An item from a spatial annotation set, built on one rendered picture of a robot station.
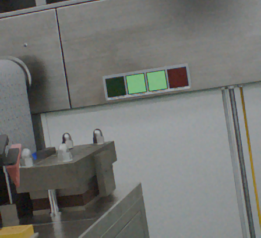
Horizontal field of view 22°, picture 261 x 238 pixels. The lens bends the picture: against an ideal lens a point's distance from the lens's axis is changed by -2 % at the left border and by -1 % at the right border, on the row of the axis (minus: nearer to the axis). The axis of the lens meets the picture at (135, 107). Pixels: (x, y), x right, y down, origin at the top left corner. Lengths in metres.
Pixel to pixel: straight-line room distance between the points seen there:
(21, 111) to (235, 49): 0.61
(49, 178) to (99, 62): 0.46
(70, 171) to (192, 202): 2.78
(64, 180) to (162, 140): 2.72
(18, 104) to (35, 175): 0.28
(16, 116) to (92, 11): 0.38
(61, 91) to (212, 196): 2.47
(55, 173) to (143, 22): 0.54
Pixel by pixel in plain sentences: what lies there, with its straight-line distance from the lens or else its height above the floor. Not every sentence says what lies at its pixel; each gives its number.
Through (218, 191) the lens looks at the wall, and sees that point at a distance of 4.36.
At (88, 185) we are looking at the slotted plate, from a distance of 1.77.
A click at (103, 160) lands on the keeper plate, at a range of 1.83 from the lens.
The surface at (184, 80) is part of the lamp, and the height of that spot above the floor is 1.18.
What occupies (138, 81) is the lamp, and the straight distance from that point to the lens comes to 1.96.
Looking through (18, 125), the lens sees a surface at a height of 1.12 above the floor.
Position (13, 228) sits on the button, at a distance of 1.53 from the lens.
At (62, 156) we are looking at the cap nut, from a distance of 1.69.
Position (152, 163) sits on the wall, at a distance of 4.39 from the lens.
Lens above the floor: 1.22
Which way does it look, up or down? 3 degrees down
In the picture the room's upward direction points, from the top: 9 degrees counter-clockwise
